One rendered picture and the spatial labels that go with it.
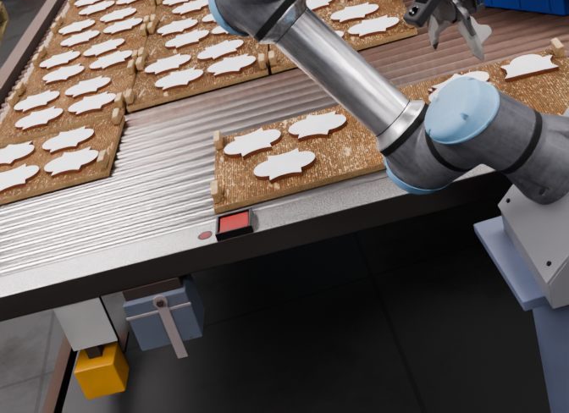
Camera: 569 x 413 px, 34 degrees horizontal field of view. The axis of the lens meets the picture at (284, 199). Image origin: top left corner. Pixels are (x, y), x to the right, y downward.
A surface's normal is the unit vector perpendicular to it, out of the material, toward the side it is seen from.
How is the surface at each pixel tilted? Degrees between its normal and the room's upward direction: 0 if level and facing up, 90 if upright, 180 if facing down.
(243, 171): 0
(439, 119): 39
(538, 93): 0
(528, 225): 45
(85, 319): 90
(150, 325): 90
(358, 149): 0
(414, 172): 101
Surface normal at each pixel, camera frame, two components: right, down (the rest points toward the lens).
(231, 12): -0.50, 0.68
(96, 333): 0.04, 0.47
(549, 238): -0.87, -0.40
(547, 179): -0.31, 0.51
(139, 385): -0.26, -0.84
